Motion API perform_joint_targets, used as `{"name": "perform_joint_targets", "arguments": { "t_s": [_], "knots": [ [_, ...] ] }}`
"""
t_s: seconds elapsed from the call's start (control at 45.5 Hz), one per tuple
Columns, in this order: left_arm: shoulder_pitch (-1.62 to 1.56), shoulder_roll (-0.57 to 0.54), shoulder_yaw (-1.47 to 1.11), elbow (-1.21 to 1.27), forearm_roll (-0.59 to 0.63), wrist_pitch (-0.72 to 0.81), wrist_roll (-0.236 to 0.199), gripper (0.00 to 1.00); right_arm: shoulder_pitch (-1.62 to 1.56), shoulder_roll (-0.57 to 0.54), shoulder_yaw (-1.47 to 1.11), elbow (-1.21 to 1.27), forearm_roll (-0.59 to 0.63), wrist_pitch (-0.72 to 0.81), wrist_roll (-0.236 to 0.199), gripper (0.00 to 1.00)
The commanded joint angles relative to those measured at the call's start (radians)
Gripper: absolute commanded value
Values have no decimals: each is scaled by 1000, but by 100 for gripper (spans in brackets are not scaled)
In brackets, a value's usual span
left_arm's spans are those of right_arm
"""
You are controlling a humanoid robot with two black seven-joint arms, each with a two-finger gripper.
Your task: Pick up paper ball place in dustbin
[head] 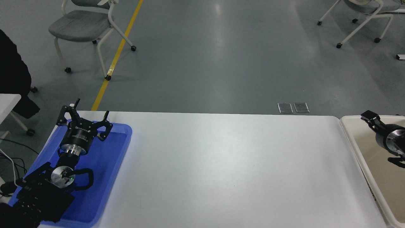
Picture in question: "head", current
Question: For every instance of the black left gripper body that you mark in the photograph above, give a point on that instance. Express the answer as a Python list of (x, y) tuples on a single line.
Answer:
[(79, 135)]

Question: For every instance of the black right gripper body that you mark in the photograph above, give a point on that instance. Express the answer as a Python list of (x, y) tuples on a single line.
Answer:
[(383, 139)]

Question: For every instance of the large pale bin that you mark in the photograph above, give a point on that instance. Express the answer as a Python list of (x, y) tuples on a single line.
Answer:
[(373, 177)]

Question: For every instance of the blue plastic tray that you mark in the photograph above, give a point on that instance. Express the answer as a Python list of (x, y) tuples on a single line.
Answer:
[(104, 164)]

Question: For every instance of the black chair caster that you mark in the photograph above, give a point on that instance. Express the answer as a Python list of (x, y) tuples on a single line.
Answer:
[(33, 89)]

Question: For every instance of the person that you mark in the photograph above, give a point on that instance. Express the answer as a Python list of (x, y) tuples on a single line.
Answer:
[(14, 79)]

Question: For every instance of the silver floor plate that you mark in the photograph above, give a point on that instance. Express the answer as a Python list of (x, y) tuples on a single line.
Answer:
[(285, 107), (301, 107)]

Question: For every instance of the grey chair with white frame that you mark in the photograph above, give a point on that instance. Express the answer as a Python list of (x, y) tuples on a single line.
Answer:
[(79, 27), (365, 6)]

